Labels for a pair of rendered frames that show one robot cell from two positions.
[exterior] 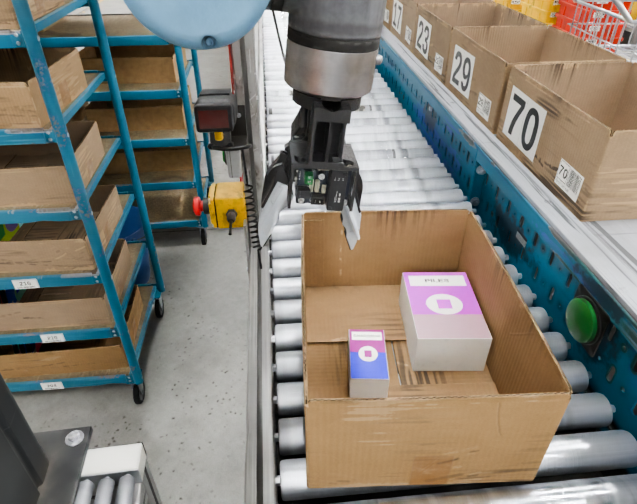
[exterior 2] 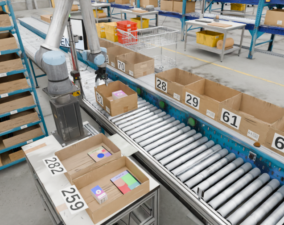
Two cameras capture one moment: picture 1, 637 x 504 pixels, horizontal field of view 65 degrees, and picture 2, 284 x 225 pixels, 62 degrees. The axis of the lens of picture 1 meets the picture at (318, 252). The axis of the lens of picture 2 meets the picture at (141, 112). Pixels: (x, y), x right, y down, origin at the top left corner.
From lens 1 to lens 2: 1.73 m
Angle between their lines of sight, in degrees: 25
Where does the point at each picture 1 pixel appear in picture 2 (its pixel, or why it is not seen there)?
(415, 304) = (116, 95)
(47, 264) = (27, 121)
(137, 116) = not seen: hidden behind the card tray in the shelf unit
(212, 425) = not seen: hidden behind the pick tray
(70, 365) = not seen: hidden behind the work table
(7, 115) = (21, 85)
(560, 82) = (125, 57)
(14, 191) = (20, 103)
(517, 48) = (114, 51)
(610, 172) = (135, 70)
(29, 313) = (22, 136)
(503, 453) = (133, 104)
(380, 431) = (118, 103)
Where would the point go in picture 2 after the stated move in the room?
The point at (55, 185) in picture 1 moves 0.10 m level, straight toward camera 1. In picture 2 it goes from (30, 100) to (36, 102)
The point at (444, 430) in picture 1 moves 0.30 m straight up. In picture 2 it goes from (125, 102) to (123, 72)
